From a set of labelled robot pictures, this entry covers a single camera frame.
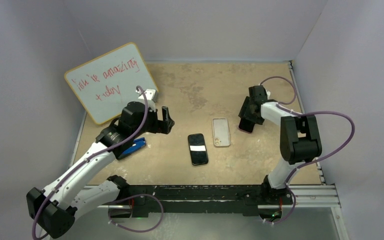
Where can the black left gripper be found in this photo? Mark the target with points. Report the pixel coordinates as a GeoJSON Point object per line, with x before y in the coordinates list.
{"type": "Point", "coordinates": [160, 126]}

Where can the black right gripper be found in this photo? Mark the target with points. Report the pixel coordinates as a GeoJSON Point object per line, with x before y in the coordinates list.
{"type": "Point", "coordinates": [244, 112]}

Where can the clear phone case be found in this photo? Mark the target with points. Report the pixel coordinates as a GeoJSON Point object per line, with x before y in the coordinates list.
{"type": "Point", "coordinates": [221, 133]}

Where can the black smartphone white edge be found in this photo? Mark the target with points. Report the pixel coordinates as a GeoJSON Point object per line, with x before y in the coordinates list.
{"type": "Point", "coordinates": [197, 147]}

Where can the black phone case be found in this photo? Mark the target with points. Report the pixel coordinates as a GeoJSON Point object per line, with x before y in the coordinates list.
{"type": "Point", "coordinates": [198, 149]}

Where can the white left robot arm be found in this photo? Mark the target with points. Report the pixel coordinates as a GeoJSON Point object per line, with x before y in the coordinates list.
{"type": "Point", "coordinates": [56, 207]}

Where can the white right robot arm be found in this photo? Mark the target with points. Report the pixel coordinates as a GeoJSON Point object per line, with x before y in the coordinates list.
{"type": "Point", "coordinates": [299, 139]}

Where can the yellow framed whiteboard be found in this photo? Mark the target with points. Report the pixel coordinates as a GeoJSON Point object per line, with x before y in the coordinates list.
{"type": "Point", "coordinates": [105, 84]}

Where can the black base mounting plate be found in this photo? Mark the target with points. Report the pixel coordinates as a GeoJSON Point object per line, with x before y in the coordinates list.
{"type": "Point", "coordinates": [247, 200]}

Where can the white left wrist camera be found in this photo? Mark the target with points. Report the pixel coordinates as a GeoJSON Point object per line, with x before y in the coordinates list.
{"type": "Point", "coordinates": [151, 97]}

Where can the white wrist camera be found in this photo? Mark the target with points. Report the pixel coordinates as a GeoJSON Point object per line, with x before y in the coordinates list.
{"type": "Point", "coordinates": [268, 94]}
{"type": "Point", "coordinates": [151, 97]}

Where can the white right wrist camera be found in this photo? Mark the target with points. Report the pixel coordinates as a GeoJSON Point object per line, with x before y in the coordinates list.
{"type": "Point", "coordinates": [268, 94]}

